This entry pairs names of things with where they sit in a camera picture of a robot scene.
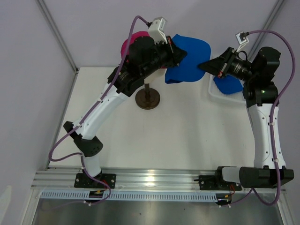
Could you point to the white slotted cable duct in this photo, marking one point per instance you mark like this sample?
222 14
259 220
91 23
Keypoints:
130 196

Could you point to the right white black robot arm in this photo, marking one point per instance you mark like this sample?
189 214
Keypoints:
260 93

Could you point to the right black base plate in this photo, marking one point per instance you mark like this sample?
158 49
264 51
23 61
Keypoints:
213 183

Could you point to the corner aluminium profile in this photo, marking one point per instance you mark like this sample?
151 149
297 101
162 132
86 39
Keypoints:
275 12
56 33

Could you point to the right corner aluminium profile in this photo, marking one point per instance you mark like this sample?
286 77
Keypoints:
275 12

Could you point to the white perforated plastic basket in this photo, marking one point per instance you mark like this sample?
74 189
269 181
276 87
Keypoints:
217 96

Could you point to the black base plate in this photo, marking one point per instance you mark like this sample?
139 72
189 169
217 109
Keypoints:
213 183
107 179

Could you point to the left corner aluminium profile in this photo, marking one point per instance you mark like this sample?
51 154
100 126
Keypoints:
56 33

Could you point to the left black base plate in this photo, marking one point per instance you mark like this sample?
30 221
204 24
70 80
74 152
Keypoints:
107 179

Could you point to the blue baseball cap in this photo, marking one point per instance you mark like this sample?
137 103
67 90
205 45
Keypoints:
228 85
198 51

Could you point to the aluminium extrusion rail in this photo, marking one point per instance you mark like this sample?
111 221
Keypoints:
127 179

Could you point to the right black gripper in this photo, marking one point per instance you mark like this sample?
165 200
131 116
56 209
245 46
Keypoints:
218 65

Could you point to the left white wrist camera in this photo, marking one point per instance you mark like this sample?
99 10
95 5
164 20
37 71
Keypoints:
156 30

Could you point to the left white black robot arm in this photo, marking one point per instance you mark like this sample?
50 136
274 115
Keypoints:
144 57

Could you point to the cream mannequin head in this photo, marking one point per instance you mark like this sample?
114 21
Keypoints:
157 74

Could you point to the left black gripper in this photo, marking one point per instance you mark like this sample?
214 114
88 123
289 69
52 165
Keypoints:
176 55

